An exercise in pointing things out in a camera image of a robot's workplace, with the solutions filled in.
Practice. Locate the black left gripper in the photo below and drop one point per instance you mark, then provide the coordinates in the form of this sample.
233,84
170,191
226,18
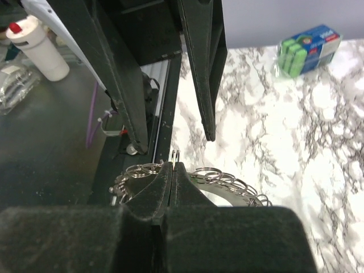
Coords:
117,37

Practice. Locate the white red-capped bottle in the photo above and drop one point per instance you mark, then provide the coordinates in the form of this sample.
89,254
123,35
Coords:
29,36

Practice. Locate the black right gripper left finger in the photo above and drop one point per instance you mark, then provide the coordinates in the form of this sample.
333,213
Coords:
125,237

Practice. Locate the blue green toothpaste box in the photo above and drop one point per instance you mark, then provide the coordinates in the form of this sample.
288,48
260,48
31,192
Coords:
306,51

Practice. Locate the clear plastic bag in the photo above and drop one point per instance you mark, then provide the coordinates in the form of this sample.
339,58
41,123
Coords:
16,82

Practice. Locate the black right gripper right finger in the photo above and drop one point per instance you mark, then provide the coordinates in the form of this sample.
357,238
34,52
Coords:
232,239

